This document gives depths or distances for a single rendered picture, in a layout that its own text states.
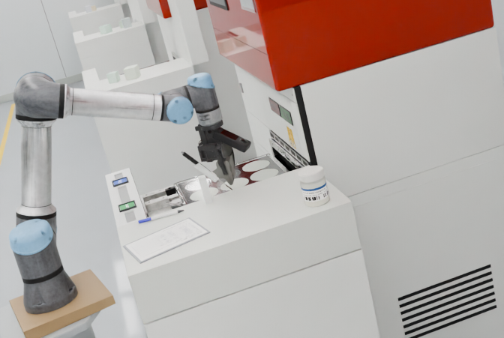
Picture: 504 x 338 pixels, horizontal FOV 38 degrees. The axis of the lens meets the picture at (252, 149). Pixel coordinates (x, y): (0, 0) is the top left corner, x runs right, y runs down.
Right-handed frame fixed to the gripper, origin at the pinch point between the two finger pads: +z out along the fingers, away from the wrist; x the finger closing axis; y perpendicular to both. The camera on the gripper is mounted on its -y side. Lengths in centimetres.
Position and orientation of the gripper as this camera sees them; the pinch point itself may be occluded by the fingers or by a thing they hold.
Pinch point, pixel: (232, 180)
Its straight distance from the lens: 229.5
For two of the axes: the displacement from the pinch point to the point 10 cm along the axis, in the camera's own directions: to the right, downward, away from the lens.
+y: -9.1, 0.8, 4.2
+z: 2.3, 9.2, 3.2
